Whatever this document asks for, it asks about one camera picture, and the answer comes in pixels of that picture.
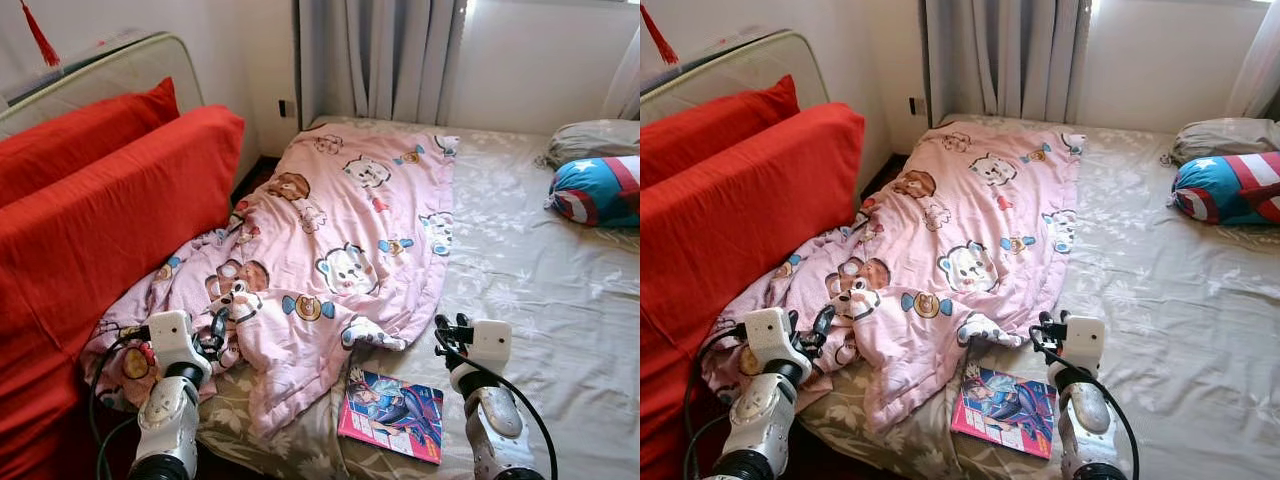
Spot pink cartoon bear blanket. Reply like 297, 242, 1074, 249
700, 120, 1088, 436
80, 125, 461, 441

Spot olive floral bed sheet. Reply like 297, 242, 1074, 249
195, 115, 641, 480
800, 112, 1280, 480

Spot red and blue comic book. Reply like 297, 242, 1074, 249
337, 365, 445, 465
950, 365, 1058, 461

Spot red covered sofa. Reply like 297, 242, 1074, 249
0, 105, 246, 480
640, 102, 866, 480

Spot blue star shield pillow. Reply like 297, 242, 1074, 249
545, 155, 641, 229
1170, 150, 1280, 226

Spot red cushion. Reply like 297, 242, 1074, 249
0, 78, 181, 206
640, 75, 801, 186

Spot grey floral pillow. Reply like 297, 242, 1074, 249
545, 118, 641, 169
1165, 117, 1280, 166

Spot white quilted mattress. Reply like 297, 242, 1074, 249
640, 28, 831, 126
0, 30, 206, 141

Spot grey curtain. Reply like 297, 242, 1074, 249
297, 0, 466, 126
920, 0, 1096, 123

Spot white sheer curtain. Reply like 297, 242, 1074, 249
600, 25, 641, 121
1225, 0, 1280, 119

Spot red hanging tassel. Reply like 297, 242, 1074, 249
18, 0, 61, 69
640, 0, 681, 66

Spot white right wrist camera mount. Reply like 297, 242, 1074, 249
450, 320, 513, 396
1050, 317, 1106, 386

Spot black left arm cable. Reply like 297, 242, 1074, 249
88, 325, 151, 480
683, 322, 749, 480

